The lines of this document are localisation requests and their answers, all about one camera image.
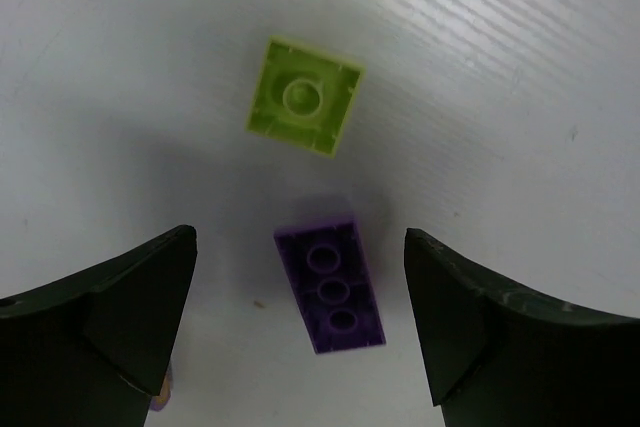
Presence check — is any lime square lego brick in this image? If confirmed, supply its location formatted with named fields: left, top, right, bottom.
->
left=246, top=36, right=365, bottom=157

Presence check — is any purple rectangular lego brick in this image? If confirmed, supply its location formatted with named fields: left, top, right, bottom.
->
left=273, top=215, right=386, bottom=355

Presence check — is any light purple lego brick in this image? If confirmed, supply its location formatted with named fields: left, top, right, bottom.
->
left=149, top=364, right=173, bottom=412

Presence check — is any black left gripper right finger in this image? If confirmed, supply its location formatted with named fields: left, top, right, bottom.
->
left=404, top=228, right=639, bottom=426

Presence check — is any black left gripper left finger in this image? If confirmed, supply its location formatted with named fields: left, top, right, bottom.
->
left=1, top=225, right=197, bottom=426

